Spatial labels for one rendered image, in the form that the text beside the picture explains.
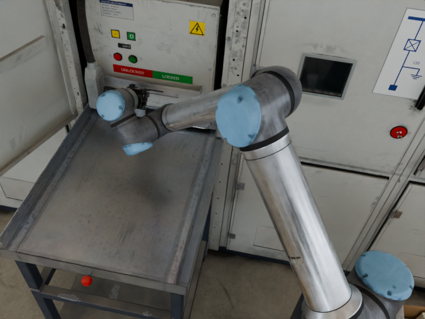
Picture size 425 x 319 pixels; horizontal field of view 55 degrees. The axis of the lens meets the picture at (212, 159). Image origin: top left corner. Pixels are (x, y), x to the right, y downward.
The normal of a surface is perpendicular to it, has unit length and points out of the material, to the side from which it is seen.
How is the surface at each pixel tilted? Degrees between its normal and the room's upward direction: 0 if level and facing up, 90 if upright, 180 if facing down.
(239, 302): 0
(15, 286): 0
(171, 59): 90
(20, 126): 90
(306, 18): 90
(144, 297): 0
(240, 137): 82
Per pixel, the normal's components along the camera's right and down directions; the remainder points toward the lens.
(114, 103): -0.18, 0.17
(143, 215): 0.07, -0.70
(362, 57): -0.18, 0.69
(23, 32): 0.88, 0.38
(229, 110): -0.73, 0.34
